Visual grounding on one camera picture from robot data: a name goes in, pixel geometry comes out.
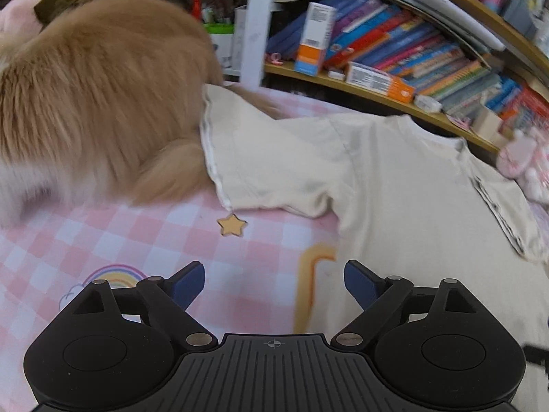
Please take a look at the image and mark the cream white t-shirt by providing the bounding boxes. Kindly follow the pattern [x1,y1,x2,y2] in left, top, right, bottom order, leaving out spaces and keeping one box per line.
[199,83,549,412]

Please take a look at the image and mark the pink checkered tablecloth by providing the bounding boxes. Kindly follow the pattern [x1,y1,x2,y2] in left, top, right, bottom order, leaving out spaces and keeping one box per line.
[0,81,361,412]

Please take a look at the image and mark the pink plush toy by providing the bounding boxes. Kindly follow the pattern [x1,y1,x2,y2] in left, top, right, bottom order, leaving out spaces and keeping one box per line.
[496,127,549,207]

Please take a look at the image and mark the orange fluffy cat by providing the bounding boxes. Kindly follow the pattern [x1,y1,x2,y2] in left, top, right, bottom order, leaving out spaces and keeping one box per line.
[0,0,284,228]

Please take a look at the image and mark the small cardboard box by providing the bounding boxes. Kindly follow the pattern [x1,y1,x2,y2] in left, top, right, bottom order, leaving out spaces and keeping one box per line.
[471,106,509,149]

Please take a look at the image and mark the white crumpled packet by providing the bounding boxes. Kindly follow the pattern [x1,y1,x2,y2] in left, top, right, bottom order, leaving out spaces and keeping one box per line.
[414,94,442,114]

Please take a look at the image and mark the lying white orange box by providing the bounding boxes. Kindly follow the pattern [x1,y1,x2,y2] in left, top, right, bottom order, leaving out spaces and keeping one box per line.
[345,62,414,103]

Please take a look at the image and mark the small white eraser block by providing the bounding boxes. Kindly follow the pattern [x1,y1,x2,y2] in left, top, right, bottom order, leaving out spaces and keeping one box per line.
[328,69,345,82]

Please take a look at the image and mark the row of colourful books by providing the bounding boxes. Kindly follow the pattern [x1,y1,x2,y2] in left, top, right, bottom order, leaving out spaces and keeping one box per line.
[265,0,548,130]

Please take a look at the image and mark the wooden bookshelf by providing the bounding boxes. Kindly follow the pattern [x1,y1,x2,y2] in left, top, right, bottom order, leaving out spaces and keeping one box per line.
[265,0,548,151]

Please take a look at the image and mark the white green container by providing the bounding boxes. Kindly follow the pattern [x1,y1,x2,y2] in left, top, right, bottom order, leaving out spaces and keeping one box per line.
[204,23,234,69]

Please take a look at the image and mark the upright white orange box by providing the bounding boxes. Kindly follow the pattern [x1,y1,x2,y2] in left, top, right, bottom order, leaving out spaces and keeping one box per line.
[294,3,337,76]

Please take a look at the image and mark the white shelf post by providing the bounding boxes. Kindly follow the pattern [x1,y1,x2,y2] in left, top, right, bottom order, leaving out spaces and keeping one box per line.
[239,0,273,89]

